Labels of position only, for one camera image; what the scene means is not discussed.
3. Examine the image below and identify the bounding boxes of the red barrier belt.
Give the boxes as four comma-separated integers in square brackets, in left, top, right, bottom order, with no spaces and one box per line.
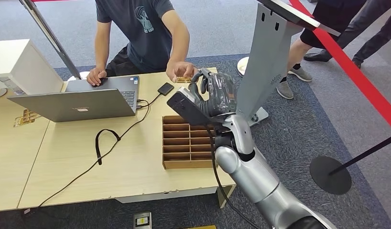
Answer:
[288,0,391,134]

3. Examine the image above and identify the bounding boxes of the grey kiosk stand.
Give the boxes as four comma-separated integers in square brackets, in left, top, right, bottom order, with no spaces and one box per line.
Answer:
[235,0,341,128]

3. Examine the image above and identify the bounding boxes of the small black external drive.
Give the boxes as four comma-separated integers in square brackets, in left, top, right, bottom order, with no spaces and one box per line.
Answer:
[157,82,175,96]

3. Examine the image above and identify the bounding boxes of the slanted grey metal pole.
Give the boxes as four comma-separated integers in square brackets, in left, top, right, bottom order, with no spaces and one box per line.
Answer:
[18,0,82,80]

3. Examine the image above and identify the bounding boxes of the standing person in grey sneakers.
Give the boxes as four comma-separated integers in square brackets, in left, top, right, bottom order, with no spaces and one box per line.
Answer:
[275,0,367,100]

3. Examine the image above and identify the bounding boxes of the floor power socket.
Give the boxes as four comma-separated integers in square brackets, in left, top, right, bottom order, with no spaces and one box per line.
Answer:
[133,211,153,229]

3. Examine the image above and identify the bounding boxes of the person's left hand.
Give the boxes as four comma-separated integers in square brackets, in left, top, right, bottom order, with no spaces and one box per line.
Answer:
[166,61,200,84]

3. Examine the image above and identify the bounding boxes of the standing person in black shoes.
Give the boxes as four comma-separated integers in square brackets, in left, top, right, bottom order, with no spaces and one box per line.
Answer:
[303,0,391,69]

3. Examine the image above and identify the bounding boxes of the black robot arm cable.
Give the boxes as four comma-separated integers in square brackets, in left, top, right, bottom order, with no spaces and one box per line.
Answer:
[204,125,263,229]

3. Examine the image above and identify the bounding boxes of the white round base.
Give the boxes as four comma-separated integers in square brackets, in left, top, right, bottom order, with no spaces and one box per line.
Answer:
[236,56,251,77]
[66,71,90,82]

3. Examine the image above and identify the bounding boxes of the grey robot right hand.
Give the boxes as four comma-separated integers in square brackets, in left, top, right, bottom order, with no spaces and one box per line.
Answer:
[188,67,238,118]

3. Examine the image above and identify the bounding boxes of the white box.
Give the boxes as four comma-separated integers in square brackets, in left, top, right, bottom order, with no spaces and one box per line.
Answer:
[0,38,65,96]

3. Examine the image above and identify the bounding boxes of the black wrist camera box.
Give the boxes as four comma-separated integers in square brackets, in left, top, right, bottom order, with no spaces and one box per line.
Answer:
[166,87,225,127]

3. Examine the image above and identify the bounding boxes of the grey laptop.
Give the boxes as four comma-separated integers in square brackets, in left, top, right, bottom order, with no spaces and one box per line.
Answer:
[7,75,140,123]

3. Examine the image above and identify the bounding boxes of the black stanchion with round base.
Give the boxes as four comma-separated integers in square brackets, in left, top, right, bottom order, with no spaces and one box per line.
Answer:
[309,134,391,196]

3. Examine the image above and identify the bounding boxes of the wooden card organizer box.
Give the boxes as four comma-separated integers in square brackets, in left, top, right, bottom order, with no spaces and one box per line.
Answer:
[161,115,219,170]

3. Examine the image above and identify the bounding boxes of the long black cable with strap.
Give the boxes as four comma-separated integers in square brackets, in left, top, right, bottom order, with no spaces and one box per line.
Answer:
[38,99,152,208]

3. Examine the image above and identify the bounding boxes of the person at the desk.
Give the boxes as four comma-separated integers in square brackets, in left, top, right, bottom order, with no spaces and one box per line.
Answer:
[86,0,200,87]

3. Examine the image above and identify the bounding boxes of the person's right hand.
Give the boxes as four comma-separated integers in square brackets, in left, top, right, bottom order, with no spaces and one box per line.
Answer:
[86,67,107,87]

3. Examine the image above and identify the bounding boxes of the short black drive cable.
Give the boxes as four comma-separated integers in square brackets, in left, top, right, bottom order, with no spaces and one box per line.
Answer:
[137,93,161,110]

